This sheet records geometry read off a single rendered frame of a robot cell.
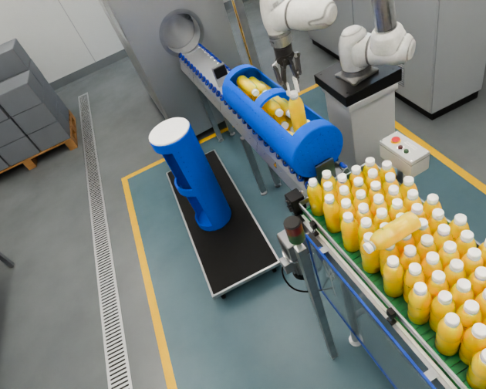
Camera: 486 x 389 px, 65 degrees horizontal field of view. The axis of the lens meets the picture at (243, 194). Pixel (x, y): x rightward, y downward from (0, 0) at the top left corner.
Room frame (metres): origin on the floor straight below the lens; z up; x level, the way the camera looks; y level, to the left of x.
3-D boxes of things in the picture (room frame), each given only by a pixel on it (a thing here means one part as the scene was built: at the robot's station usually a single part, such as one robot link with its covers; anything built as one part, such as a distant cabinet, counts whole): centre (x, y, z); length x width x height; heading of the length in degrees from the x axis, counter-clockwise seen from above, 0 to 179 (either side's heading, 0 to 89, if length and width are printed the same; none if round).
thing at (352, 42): (1.87, -0.88, 1.23); 0.18 x 0.16 x 0.22; 39
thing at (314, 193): (1.18, -0.31, 1.00); 0.07 x 0.07 x 0.19
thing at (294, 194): (1.24, -0.22, 0.95); 0.10 x 0.07 x 0.10; 100
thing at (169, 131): (2.16, 0.28, 1.03); 0.28 x 0.28 x 0.01
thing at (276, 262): (2.24, 0.27, 0.08); 1.50 x 0.52 x 0.15; 5
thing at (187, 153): (2.16, 0.28, 0.59); 0.28 x 0.28 x 0.88
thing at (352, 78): (1.89, -0.88, 1.10); 0.22 x 0.18 x 0.06; 11
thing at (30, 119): (4.71, 2.30, 0.59); 1.20 x 0.80 x 1.19; 95
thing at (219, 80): (2.63, -0.19, 1.00); 0.10 x 0.04 x 0.15; 100
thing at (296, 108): (1.46, -0.38, 1.27); 0.07 x 0.07 x 0.19
